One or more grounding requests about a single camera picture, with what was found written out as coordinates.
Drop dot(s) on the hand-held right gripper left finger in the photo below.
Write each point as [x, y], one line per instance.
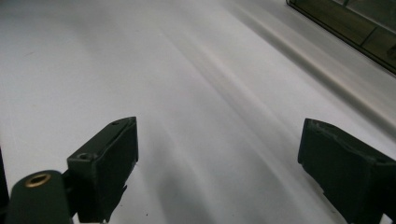
[102, 174]

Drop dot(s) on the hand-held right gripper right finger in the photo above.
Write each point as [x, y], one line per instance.
[351, 174]

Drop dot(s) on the smoky transparent storage box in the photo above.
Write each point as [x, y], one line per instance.
[351, 25]

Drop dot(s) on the white board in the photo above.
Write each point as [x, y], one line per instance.
[186, 77]

